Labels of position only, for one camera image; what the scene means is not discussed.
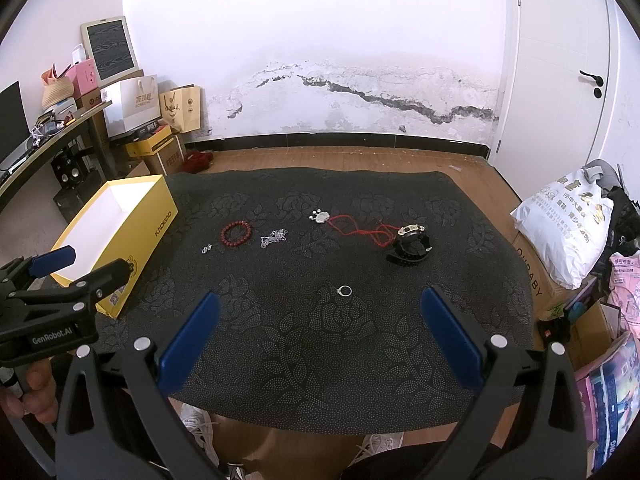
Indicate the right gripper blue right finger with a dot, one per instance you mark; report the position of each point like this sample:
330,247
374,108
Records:
525,421

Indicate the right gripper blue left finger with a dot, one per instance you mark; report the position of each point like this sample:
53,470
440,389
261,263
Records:
148,372

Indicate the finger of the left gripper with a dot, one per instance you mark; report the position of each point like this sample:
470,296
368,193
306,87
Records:
100,283
22,271

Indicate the black gold wrist watch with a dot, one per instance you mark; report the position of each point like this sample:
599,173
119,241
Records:
411,246

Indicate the person's left hand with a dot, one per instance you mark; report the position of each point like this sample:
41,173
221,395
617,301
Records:
39,400

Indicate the yellow open box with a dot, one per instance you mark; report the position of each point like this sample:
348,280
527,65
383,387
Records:
125,219

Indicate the white sneaker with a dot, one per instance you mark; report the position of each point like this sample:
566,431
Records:
200,425

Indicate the black speaker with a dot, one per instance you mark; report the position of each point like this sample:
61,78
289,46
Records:
69,168

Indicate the large cardboard box right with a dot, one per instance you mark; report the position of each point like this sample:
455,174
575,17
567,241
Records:
550,299

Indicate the brown cardboard box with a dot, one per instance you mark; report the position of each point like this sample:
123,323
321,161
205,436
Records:
168,159

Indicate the yellow flat box on stool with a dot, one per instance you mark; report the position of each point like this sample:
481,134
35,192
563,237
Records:
149,145

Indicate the dark desk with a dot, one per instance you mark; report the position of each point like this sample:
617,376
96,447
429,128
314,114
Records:
12,184

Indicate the red cloth on floor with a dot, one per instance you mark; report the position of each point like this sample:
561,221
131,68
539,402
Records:
196,162

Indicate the black computer monitor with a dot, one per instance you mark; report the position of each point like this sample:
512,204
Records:
13,126

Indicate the white paper shopping bag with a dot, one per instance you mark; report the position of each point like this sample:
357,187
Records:
134,103

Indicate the beige paper gift bag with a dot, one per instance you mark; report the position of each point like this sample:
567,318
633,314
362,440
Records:
181,108

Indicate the straw woven hat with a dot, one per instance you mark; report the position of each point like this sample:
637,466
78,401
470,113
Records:
56,90

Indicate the pink plastic bag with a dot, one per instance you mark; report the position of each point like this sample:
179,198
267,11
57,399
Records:
625,289

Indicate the pink box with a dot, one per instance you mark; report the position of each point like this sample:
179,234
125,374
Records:
84,77

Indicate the white printed plastic bag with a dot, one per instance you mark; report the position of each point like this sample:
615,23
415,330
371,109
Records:
567,223

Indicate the black patterned table mat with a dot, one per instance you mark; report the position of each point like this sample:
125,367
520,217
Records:
318,332

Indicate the white framed blackboard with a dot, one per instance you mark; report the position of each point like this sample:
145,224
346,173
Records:
108,43

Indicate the white door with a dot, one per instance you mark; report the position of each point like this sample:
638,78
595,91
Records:
553,118

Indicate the black door handle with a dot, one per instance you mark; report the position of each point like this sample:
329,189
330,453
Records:
598,82

